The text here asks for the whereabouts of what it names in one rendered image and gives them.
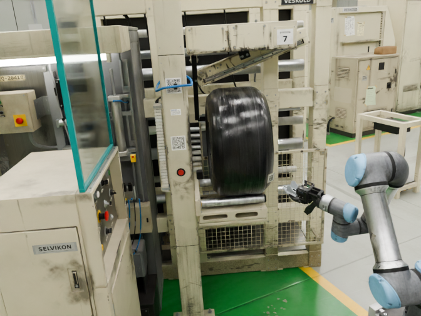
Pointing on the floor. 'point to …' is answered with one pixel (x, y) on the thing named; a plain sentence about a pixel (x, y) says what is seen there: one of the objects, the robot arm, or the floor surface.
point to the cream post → (187, 303)
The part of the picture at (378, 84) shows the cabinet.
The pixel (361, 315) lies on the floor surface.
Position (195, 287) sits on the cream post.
